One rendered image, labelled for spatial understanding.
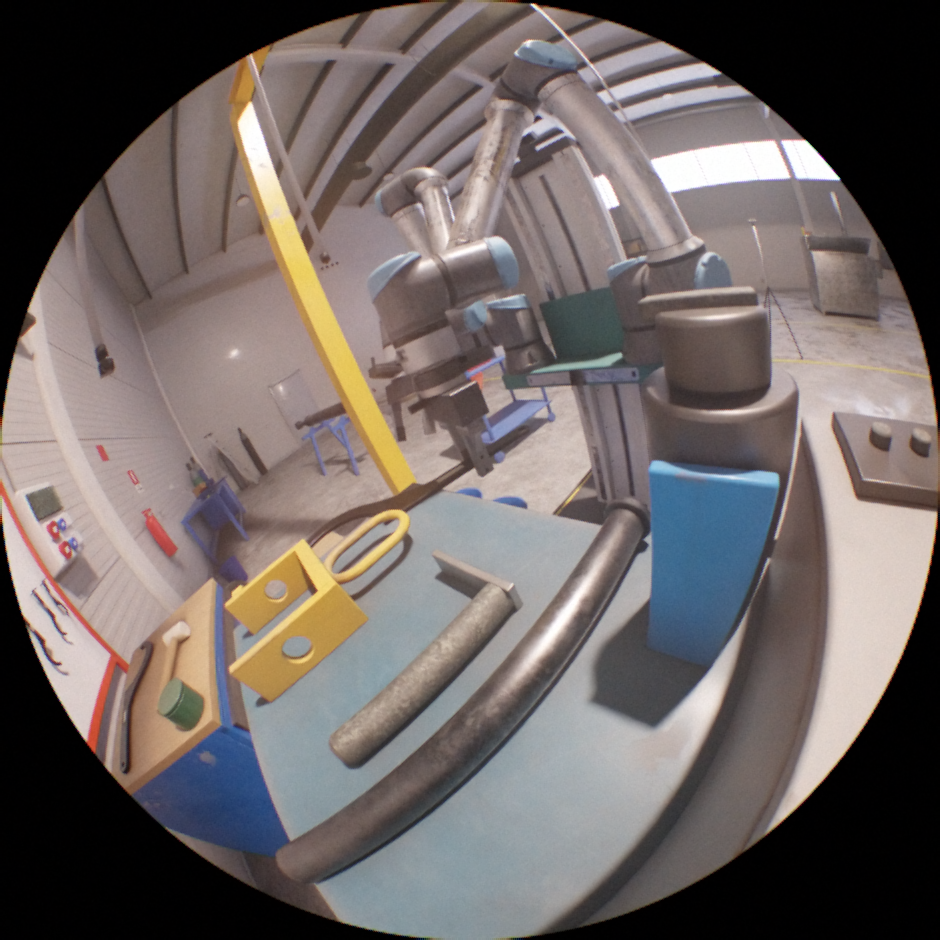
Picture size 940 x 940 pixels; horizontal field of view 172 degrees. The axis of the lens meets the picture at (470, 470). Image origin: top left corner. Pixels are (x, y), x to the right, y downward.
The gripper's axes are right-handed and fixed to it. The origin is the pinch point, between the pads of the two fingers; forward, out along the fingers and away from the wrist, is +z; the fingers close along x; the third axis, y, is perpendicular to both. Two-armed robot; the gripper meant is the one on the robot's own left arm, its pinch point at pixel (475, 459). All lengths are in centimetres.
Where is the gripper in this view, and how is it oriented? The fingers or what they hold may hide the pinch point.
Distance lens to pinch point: 52.4
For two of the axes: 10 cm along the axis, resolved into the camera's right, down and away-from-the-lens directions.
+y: -8.0, 5.2, -3.1
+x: 4.8, 2.3, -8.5
